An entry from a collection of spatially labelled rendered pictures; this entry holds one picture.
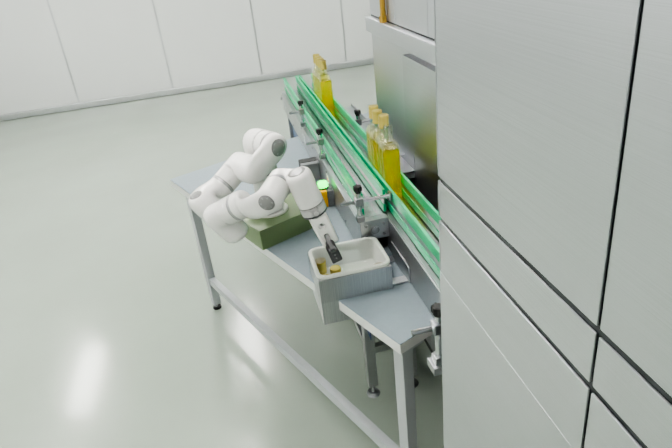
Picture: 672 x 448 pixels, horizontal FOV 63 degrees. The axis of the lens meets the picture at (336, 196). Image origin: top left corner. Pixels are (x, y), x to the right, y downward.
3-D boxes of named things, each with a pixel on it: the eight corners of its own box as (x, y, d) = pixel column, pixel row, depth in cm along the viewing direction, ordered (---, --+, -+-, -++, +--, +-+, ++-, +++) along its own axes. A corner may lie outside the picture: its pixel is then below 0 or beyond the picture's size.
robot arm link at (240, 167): (208, 172, 186) (234, 182, 175) (252, 121, 194) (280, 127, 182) (225, 189, 192) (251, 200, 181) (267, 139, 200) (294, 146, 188)
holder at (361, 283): (410, 284, 165) (409, 262, 162) (321, 304, 161) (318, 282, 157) (392, 255, 180) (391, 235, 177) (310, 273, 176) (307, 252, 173)
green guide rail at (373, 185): (386, 211, 180) (385, 189, 176) (383, 211, 180) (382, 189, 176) (298, 88, 335) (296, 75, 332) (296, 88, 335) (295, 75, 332)
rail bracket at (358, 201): (394, 216, 176) (392, 181, 171) (343, 226, 173) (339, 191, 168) (391, 212, 179) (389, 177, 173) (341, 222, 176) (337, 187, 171)
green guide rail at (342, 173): (364, 215, 179) (362, 193, 175) (361, 216, 179) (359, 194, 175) (286, 90, 334) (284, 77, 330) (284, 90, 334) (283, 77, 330)
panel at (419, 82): (554, 274, 124) (566, 131, 109) (542, 277, 124) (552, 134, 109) (414, 145, 204) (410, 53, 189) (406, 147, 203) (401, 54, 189)
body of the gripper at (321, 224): (329, 209, 152) (343, 241, 157) (320, 194, 161) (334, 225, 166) (304, 221, 151) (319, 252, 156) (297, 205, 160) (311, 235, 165)
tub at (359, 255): (394, 287, 164) (392, 262, 160) (320, 303, 160) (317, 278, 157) (377, 257, 179) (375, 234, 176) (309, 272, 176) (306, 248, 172)
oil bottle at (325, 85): (335, 116, 279) (329, 60, 267) (324, 118, 278) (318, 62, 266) (332, 113, 284) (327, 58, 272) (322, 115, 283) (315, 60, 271)
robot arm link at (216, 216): (239, 171, 171) (271, 202, 178) (196, 195, 182) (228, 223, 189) (221, 207, 159) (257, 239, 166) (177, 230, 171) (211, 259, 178)
